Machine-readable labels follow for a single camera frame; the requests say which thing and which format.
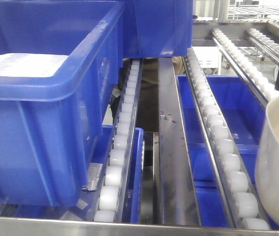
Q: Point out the middle white roller track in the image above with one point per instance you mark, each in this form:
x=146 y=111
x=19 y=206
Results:
x=240 y=200

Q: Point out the blue crate lower left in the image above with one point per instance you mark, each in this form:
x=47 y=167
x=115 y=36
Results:
x=131 y=212

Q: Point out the white foam sheet in crate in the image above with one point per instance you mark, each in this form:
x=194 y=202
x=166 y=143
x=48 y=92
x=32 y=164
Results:
x=30 y=65

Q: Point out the left white roller track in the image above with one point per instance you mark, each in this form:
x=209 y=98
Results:
x=111 y=192

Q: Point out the steel front shelf edge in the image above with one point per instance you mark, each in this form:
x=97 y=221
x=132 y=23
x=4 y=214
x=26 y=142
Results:
x=42 y=227

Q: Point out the white roller track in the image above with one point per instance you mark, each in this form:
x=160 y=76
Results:
x=240 y=200
x=263 y=90
x=111 y=192

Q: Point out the far right roller track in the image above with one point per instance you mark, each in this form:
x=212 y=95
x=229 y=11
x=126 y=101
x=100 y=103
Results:
x=264 y=44

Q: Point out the right white roller track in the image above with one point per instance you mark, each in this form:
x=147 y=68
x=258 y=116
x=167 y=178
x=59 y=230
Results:
x=263 y=90

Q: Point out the steel centre divider rail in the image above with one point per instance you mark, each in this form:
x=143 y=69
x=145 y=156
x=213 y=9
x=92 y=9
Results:
x=177 y=202

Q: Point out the large blue crate near left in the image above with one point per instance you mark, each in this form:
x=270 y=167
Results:
x=49 y=125

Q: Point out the white round plastic bin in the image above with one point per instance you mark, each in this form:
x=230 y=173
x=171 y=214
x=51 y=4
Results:
x=277 y=162

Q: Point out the blue crate lower right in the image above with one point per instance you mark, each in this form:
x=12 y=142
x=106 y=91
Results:
x=244 y=117

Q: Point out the blue crate rear centre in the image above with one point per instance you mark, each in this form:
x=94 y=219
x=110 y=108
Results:
x=157 y=28

